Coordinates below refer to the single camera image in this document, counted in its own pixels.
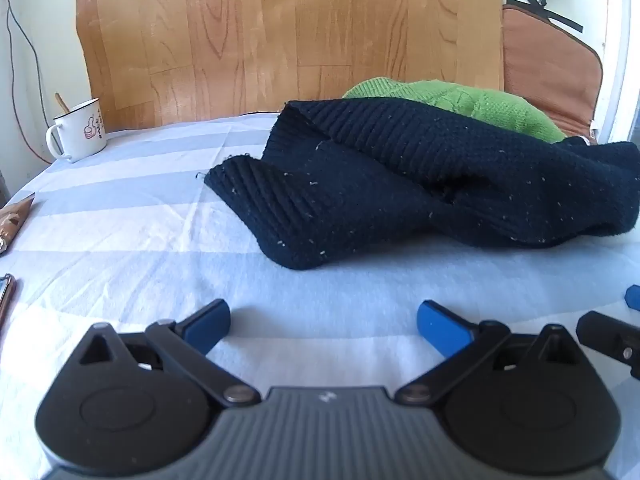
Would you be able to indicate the green knit garment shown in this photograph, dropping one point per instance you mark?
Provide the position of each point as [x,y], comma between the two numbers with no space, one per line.
[480,102]

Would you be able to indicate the wood pattern vinyl sheet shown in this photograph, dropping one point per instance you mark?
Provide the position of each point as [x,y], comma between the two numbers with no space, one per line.
[250,35]

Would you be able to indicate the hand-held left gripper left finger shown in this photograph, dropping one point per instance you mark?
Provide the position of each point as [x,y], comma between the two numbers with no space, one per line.
[210,321]

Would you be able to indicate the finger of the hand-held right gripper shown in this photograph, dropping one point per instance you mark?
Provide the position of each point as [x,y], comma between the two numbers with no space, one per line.
[634,297]
[605,332]

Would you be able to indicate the navy knit sweater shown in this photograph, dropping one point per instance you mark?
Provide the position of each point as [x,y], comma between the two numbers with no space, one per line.
[375,175]

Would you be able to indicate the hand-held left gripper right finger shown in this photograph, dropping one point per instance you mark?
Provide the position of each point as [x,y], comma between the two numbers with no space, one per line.
[440,321]

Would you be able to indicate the brown snack packet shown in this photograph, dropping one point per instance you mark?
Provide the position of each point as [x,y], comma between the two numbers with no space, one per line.
[12,220]

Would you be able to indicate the brown perforated cushion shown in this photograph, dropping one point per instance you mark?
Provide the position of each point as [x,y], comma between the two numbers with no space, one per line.
[545,70]

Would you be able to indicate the white framed glass window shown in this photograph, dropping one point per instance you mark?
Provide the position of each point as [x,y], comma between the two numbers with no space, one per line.
[617,35]

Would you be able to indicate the smartphone in clear case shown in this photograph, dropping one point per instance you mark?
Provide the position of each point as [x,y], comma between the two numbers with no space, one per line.
[5,295]

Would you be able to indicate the wooden stick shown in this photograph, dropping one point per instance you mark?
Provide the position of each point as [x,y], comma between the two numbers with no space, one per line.
[61,102]

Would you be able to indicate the white enamel mug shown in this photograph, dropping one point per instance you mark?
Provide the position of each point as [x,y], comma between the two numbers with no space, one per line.
[82,135]

